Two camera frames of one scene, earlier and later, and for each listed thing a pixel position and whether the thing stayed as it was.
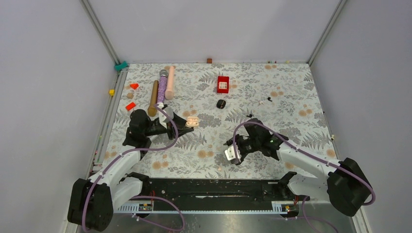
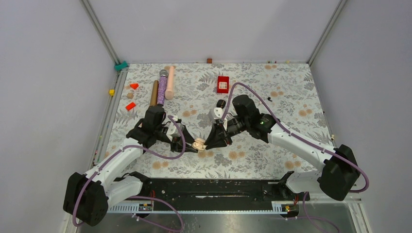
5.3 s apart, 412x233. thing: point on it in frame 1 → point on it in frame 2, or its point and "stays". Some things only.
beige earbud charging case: [192, 122] → [199, 143]
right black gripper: [238, 139] → [217, 137]
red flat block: [130, 106] stays
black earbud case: [221, 104] stays
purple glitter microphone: [163, 74] stays
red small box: [223, 84] stays
